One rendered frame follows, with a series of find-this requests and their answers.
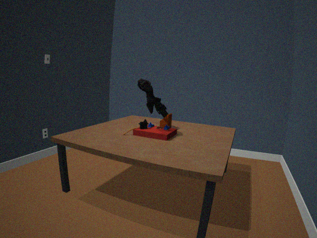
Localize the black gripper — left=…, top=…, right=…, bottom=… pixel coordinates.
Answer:
left=146, top=93, right=156, bottom=114

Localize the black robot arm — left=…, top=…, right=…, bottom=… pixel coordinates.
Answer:
left=138, top=79, right=168, bottom=118

